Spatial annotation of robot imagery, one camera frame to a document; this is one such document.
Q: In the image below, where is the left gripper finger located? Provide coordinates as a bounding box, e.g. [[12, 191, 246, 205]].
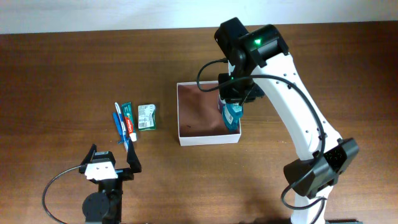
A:
[[80, 144, 96, 166], [126, 140, 142, 173]]

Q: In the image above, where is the teal mouthwash bottle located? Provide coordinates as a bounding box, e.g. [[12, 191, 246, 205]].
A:
[[222, 103, 243, 132]]

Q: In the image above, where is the purple liquid clear bottle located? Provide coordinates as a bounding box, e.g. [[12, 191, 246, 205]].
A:
[[218, 95, 225, 113]]

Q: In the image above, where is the green white floss packet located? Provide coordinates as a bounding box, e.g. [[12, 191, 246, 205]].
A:
[[138, 104, 156, 131]]

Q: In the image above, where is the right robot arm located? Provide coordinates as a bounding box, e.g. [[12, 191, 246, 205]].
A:
[[214, 17, 359, 223]]

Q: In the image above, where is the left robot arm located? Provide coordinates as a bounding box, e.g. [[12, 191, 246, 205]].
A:
[[79, 140, 142, 224]]

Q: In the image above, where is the blue white toothbrush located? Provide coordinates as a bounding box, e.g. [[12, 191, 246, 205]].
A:
[[113, 102, 129, 151]]

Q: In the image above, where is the red green toothpaste tube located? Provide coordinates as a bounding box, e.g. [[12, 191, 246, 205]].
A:
[[121, 102, 137, 142]]

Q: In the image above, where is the white cardboard box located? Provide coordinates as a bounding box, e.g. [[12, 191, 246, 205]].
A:
[[177, 82, 242, 146]]

